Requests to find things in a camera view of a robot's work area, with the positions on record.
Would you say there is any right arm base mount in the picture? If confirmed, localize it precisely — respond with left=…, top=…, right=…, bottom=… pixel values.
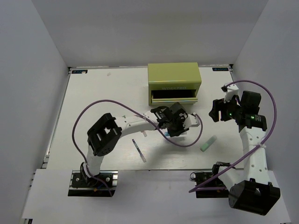
left=190, top=171, right=229, bottom=199

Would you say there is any left corner label sticker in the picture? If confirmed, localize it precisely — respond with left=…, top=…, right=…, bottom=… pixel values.
left=71, top=70, right=88, bottom=74

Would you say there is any green eraser stick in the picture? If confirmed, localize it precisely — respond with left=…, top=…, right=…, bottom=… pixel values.
left=200, top=135, right=217, bottom=152

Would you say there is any purple cable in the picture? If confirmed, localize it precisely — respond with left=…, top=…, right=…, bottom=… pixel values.
left=188, top=80, right=278, bottom=193
left=72, top=99, right=204, bottom=196

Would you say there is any corner label sticker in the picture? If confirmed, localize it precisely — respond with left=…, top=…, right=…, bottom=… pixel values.
left=71, top=70, right=88, bottom=74
left=212, top=67, right=229, bottom=71

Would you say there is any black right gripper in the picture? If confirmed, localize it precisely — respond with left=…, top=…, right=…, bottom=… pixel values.
left=209, top=94, right=243, bottom=122

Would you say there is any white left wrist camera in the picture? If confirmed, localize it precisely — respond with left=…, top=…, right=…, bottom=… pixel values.
left=184, top=114, right=200, bottom=129

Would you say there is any green metal tool chest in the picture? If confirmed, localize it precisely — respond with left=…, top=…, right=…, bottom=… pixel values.
left=148, top=62, right=202, bottom=105

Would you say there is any right corner label sticker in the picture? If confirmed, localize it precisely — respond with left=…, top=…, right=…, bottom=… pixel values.
left=212, top=67, right=229, bottom=71

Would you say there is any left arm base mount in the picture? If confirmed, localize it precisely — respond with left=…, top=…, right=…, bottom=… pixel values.
left=68, top=171, right=118, bottom=197

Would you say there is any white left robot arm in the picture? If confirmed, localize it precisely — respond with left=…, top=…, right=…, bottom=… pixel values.
left=81, top=103, right=198, bottom=186

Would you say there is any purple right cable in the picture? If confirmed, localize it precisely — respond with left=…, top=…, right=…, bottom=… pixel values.
left=188, top=80, right=278, bottom=193

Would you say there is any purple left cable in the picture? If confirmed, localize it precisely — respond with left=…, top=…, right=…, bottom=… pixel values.
left=72, top=99, right=204, bottom=196

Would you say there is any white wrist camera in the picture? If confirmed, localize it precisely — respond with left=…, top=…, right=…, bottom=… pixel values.
left=221, top=84, right=239, bottom=103
left=184, top=114, right=200, bottom=129

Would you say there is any blue refill pen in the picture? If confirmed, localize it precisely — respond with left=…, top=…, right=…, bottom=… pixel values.
left=132, top=139, right=147, bottom=163

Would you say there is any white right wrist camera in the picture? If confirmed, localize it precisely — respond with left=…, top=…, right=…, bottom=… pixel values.
left=221, top=84, right=239, bottom=103

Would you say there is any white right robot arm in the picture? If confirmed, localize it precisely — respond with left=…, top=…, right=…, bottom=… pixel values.
left=209, top=90, right=280, bottom=216

